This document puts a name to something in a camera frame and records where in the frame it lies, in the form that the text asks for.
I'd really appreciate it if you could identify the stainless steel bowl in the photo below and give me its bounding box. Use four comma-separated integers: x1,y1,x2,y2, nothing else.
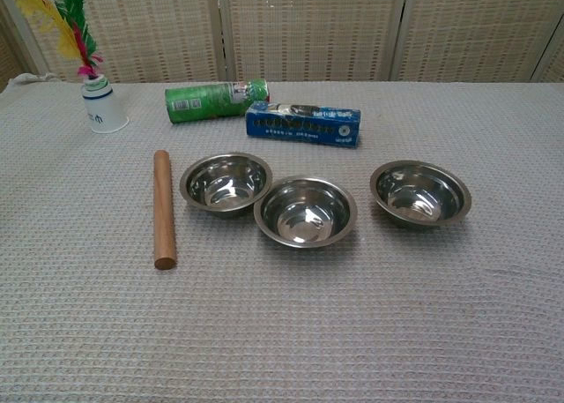
368,159,473,230
179,152,274,221
253,175,358,250

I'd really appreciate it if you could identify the blue rectangular carton box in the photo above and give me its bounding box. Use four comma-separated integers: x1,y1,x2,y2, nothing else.
244,101,362,149

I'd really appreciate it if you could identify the green cylindrical can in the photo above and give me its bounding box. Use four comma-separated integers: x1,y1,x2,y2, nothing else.
164,78,271,125

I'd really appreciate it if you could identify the wooden rolling pin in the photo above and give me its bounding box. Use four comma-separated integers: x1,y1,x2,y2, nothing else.
152,149,178,271

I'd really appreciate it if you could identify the grey woven tablecloth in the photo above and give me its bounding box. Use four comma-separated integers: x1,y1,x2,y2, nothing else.
0,72,564,403

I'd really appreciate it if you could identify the woven folding screen panel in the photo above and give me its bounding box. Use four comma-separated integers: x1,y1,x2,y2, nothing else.
0,0,41,92
531,21,564,85
215,0,411,84
0,0,228,85
390,0,564,85

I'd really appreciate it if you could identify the white paper cup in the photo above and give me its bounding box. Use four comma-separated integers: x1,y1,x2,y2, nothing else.
81,84,131,134

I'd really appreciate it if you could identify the colourful feather shuttlecock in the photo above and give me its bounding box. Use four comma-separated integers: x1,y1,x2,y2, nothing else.
8,0,111,96

